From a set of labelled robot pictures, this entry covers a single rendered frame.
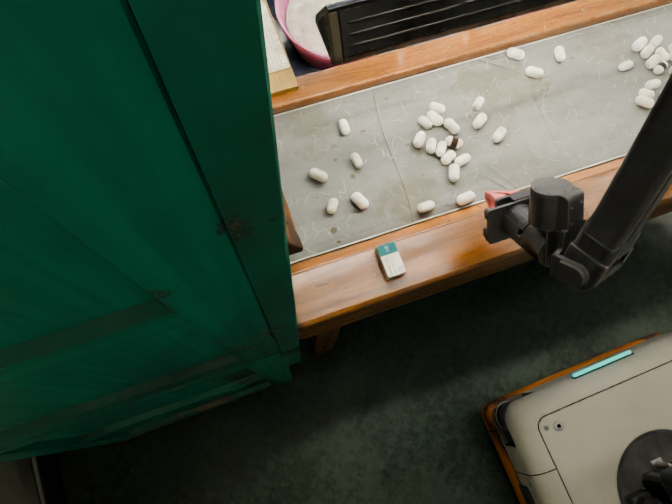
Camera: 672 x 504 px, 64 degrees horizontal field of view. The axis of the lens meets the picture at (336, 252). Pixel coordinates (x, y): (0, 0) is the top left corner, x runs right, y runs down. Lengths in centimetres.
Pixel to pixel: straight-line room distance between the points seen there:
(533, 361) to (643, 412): 36
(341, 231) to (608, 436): 93
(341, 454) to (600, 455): 70
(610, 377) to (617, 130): 68
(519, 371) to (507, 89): 94
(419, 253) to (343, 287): 15
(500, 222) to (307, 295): 35
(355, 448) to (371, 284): 83
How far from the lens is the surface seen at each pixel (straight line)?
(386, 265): 94
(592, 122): 124
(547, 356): 185
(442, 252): 99
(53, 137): 18
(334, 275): 95
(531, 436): 152
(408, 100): 114
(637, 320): 201
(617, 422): 161
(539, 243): 84
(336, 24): 76
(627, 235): 77
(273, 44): 114
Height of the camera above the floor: 168
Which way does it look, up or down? 73 degrees down
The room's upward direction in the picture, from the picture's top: 10 degrees clockwise
